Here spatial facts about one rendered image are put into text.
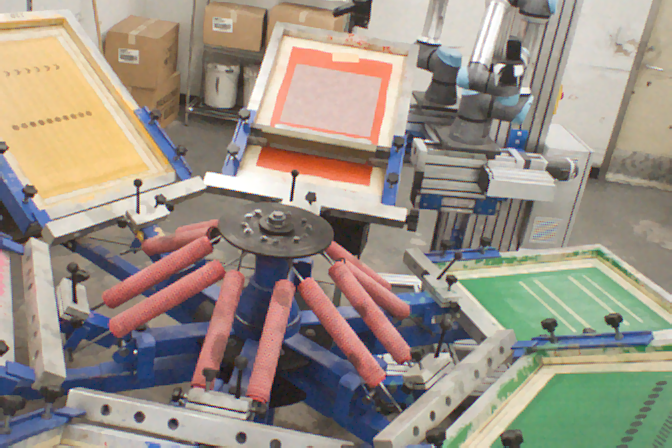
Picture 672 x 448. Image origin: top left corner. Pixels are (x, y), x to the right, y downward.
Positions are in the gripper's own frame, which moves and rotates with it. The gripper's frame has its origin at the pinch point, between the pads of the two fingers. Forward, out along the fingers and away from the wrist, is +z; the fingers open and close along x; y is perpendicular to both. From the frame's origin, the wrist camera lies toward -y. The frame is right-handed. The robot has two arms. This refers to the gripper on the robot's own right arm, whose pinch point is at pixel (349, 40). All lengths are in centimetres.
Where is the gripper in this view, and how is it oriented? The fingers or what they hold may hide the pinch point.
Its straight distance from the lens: 326.9
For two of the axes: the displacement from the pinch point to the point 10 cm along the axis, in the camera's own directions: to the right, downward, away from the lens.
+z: -1.0, 7.5, 6.6
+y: 9.8, 1.8, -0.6
